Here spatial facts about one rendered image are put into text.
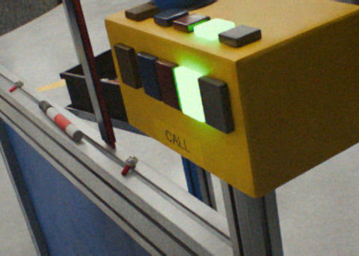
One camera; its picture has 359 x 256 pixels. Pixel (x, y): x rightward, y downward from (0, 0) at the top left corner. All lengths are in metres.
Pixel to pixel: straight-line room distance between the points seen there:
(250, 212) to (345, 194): 1.66
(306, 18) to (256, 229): 0.17
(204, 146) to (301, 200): 1.72
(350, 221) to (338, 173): 0.29
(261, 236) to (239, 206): 0.03
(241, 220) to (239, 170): 0.11
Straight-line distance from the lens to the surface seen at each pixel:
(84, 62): 0.69
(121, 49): 0.42
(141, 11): 0.42
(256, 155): 0.34
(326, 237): 1.93
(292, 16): 0.37
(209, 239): 0.54
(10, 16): 2.68
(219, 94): 0.33
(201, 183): 0.95
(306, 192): 2.14
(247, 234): 0.46
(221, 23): 0.36
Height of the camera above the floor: 1.18
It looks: 26 degrees down
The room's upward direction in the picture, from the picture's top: 12 degrees counter-clockwise
